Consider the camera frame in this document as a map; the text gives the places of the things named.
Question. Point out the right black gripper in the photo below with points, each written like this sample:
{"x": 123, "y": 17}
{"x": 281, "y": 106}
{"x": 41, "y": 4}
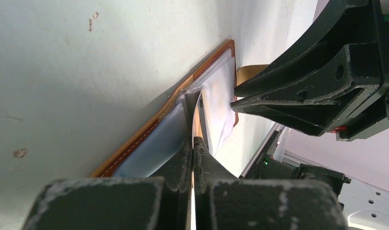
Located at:
{"x": 332, "y": 79}

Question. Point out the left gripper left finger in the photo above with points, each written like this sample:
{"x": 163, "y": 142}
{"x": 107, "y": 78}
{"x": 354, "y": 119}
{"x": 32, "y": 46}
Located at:
{"x": 158, "y": 202}

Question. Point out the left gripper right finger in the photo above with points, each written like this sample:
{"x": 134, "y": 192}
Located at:
{"x": 225, "y": 202}

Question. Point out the brown leather card holder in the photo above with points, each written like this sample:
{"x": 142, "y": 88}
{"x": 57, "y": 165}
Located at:
{"x": 199, "y": 106}

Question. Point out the aluminium frame rail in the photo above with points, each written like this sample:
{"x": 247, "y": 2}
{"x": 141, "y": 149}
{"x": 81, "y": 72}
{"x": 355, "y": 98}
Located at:
{"x": 274, "y": 128}

